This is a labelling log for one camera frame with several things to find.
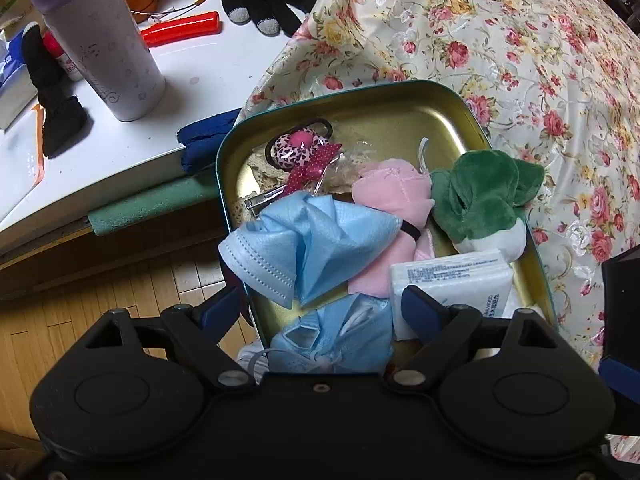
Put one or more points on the black sock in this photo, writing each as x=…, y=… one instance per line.
x=57, y=110

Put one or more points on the metal hair clip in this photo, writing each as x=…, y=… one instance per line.
x=262, y=200

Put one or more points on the blue face mask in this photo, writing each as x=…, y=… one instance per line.
x=332, y=345
x=315, y=240

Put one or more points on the beige lace piece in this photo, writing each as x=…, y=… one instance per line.
x=260, y=170

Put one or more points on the small red-capped bottle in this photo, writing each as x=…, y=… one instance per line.
x=65, y=62

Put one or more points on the gold tin tray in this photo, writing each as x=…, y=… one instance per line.
x=395, y=120

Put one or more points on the green foam edge guard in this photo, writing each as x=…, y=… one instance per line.
x=150, y=205

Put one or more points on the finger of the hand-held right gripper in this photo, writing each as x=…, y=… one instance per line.
x=622, y=310

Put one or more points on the pink cloth with black band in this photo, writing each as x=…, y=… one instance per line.
x=390, y=200

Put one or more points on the dark blue cloth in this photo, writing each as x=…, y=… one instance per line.
x=205, y=140

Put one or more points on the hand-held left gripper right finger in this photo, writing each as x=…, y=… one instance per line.
x=425, y=312

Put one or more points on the clear plastic wrapper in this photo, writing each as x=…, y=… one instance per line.
x=345, y=170

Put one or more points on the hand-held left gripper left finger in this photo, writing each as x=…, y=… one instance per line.
x=222, y=312

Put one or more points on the blue and white tissue pack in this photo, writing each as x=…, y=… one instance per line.
x=450, y=280

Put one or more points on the lilac thermos bottle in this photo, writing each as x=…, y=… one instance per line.
x=107, y=45

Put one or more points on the blue tissue box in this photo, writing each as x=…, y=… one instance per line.
x=15, y=85

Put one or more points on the floral bedspread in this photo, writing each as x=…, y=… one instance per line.
x=500, y=35

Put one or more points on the green radish plush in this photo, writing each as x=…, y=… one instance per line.
x=480, y=200

